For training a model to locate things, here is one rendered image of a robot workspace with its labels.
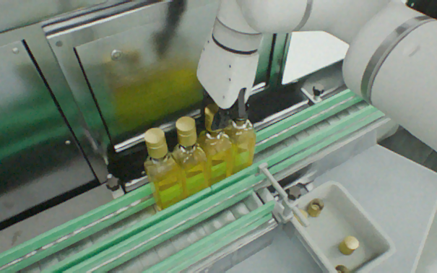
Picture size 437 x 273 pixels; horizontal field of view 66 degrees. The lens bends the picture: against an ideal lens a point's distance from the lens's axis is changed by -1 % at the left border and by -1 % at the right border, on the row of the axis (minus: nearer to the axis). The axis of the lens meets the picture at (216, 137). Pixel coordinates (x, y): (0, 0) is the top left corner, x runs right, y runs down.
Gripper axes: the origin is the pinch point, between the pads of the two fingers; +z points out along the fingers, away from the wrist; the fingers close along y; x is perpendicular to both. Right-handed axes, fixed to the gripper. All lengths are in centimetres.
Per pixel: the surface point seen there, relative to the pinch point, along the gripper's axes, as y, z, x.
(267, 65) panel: -12.9, 1.8, 22.6
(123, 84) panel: -12.3, 0.3, -12.9
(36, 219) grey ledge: -12, 36, -33
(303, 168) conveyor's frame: 5.8, 22.1, 29.4
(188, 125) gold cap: 1.1, 0.5, -5.8
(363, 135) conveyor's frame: 5, 17, 50
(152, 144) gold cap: 1.6, 2.4, -12.5
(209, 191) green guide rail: 4.4, 19.4, 0.8
